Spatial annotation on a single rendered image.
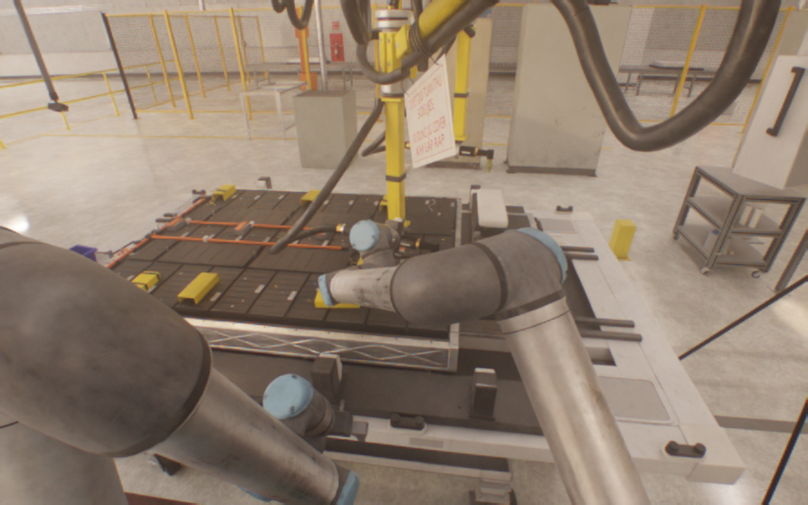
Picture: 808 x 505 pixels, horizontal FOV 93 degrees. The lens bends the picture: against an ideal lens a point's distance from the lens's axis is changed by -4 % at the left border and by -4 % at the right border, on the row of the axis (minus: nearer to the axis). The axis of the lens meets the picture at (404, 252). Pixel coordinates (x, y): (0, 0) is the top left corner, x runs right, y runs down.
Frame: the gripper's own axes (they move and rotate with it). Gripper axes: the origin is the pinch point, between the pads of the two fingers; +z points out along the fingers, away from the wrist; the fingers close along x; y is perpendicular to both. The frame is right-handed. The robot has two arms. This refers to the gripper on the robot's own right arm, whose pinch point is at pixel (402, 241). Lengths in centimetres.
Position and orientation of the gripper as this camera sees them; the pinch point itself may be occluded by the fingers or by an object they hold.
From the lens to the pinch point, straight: 145.9
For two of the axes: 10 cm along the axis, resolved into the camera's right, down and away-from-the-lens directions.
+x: 1.9, -9.8, -0.4
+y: 9.2, 1.9, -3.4
